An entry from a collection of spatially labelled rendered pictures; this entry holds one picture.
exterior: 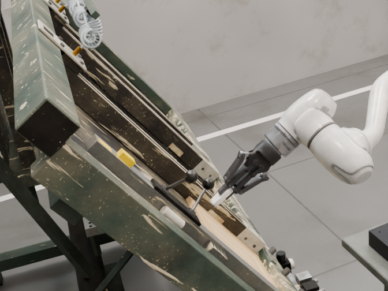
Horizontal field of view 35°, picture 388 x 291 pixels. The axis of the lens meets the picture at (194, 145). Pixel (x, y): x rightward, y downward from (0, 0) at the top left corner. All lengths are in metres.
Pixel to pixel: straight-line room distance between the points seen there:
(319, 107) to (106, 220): 0.66
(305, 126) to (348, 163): 0.16
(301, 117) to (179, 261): 0.51
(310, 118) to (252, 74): 4.33
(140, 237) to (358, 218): 2.80
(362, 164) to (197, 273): 0.51
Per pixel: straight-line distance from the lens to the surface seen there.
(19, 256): 4.05
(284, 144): 1.73
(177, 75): 5.72
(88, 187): 1.42
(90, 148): 1.65
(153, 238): 1.52
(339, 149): 1.67
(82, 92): 1.98
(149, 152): 2.10
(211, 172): 2.89
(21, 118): 1.36
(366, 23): 6.58
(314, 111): 1.72
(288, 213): 4.23
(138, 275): 3.90
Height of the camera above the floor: 2.39
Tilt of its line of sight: 27 degrees down
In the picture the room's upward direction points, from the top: 9 degrees counter-clockwise
